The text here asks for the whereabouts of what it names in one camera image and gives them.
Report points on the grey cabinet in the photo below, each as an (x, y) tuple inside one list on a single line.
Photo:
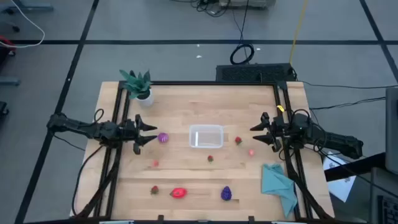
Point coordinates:
[(392, 130)]

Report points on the grey equipment box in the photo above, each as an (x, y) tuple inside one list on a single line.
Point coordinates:
[(245, 3)]

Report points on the purple toy grape bunch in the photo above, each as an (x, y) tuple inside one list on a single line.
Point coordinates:
[(226, 193)]

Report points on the white plant pot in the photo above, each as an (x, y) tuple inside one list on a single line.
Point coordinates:
[(146, 101)]

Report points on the purple round toy vegetable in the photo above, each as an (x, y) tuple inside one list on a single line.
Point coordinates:
[(163, 137)]

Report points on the red toy bell pepper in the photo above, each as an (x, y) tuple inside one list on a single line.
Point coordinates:
[(178, 193)]

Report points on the black aluminium table frame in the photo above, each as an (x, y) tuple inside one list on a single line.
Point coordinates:
[(202, 83)]

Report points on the small pink toy fruit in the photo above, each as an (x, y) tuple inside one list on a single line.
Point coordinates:
[(155, 163), (251, 152)]

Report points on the white paper sheet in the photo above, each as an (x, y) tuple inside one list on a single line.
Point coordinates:
[(342, 186)]

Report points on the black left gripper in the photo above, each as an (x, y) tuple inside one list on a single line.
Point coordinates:
[(129, 133)]

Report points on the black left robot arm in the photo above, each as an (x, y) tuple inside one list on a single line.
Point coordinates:
[(77, 127)]

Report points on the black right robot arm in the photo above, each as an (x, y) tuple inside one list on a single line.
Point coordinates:
[(335, 141)]

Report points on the grey desk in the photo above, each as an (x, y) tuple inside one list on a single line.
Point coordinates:
[(377, 183)]

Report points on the red toy strawberry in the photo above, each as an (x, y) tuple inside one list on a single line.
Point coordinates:
[(210, 158), (238, 140), (154, 189)]

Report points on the black desk edge bar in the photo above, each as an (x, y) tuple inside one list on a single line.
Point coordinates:
[(357, 166)]

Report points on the black keyboard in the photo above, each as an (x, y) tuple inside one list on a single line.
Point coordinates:
[(248, 73), (390, 211)]

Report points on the grey table foot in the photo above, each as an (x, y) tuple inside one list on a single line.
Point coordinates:
[(34, 7)]

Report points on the clear plastic tupperware container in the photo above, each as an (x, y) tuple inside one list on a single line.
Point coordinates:
[(206, 137)]

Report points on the small yellow tag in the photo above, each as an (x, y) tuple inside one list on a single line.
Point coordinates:
[(280, 108)]

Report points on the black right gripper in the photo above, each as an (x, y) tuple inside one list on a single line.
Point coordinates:
[(280, 130)]

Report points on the teal cloth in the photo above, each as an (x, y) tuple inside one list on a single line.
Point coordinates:
[(276, 183)]

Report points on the green artificial plant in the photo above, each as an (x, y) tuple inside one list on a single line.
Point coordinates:
[(136, 84)]

